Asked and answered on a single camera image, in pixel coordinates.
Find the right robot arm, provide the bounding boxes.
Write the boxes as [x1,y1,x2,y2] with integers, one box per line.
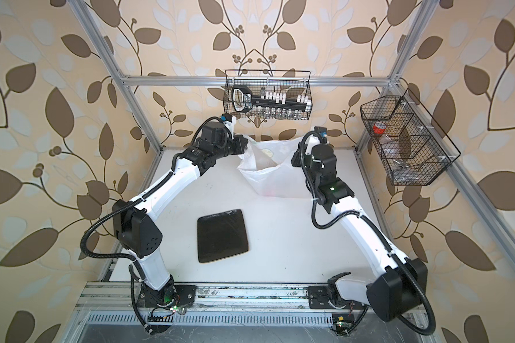
[291,127,436,336]

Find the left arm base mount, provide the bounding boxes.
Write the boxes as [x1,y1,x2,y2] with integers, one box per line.
[136,282,197,335]

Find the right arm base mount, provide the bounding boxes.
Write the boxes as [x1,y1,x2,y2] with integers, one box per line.
[306,285,369,337]

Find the white plastic bag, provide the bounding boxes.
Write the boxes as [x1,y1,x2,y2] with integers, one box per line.
[237,138,310,199]

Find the back wire basket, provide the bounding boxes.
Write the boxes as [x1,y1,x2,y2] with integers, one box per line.
[223,68,313,121]

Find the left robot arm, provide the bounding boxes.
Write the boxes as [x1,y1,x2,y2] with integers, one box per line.
[80,114,248,291]

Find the black square plate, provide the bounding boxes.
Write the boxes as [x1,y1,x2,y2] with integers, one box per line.
[197,209,249,264]

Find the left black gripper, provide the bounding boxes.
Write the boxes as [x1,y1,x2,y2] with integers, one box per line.
[211,133,249,161]

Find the side wire basket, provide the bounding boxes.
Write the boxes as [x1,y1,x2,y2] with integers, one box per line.
[360,89,461,186]

